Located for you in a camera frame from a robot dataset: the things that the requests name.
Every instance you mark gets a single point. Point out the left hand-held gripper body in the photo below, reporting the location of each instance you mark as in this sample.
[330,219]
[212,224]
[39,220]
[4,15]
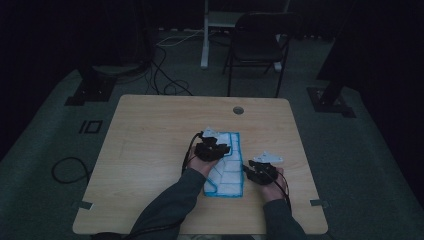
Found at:
[208,150]

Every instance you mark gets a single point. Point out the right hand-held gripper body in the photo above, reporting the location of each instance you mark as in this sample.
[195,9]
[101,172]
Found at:
[265,171]

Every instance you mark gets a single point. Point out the white towel with blue edging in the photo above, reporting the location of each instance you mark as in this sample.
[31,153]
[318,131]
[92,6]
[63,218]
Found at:
[230,173]

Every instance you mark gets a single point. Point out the person's left hand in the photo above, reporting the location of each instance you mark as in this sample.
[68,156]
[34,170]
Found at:
[200,166]

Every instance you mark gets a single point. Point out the person's right hand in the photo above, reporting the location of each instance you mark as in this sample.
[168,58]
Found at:
[273,191]

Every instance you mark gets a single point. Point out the grey tape strip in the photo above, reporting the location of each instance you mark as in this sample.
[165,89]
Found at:
[319,202]
[83,204]

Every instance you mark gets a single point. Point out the black stand with flat base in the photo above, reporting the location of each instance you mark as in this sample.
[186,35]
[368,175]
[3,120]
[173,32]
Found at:
[91,88]
[331,96]

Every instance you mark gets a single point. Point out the black folding chair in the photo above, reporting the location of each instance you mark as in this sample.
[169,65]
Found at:
[256,46]

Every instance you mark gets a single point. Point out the round grey stand base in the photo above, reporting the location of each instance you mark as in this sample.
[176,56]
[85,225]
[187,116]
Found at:
[118,69]

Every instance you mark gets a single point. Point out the white desk frame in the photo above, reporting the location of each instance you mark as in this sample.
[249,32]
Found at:
[213,30]

